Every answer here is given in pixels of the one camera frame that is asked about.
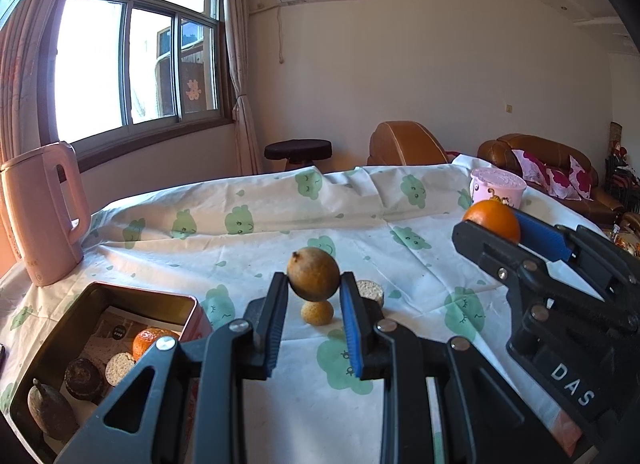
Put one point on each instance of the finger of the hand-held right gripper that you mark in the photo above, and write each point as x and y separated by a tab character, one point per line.
487	251
542	236

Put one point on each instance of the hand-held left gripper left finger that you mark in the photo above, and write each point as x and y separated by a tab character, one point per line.
276	329

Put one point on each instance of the sliding glass window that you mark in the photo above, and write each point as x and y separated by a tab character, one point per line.
125	59

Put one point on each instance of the pink window sticker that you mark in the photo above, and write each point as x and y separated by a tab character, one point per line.
192	90

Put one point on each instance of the round grain cracker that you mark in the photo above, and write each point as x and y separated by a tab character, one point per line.
119	369
371	291

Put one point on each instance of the floral pillow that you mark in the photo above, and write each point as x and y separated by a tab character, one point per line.
530	166
585	176
562	183

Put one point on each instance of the beige curtain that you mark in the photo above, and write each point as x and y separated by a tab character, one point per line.
242	94

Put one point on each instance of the white tablecloth with green clouds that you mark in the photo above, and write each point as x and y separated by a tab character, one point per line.
250	249

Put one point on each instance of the dark brown round fruit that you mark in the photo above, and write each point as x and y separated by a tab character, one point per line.
52	409

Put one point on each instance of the pink electric kettle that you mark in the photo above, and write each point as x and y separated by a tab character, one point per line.
40	214

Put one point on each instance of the dark round stool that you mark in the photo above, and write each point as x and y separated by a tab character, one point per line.
298	149

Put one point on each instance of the small brown longan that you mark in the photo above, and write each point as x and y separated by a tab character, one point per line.
317	314
313	274

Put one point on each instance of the pink tin box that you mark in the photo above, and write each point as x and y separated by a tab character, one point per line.
195	316

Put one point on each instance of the bumpy mandarin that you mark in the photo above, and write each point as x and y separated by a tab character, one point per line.
147	341

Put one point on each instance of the smooth orange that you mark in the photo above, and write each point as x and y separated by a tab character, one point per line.
492	216

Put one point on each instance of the brown leather armchair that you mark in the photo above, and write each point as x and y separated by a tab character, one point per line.
407	144

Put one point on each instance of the cluttered dark shelf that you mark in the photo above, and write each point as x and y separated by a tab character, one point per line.
625	169

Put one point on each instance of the pink patterned curtain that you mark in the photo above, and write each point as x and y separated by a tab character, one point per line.
25	79

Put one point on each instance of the brown leather sofa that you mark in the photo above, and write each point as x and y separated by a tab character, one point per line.
545	149

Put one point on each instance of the printed paper leaflet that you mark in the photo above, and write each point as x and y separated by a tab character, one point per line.
125	326

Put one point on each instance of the dark chocolate cake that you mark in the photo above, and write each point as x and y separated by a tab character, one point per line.
85	379

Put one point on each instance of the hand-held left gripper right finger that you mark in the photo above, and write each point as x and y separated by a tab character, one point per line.
351	329

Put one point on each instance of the pink cartoon cup with lid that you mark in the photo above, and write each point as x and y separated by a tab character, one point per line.
495	186

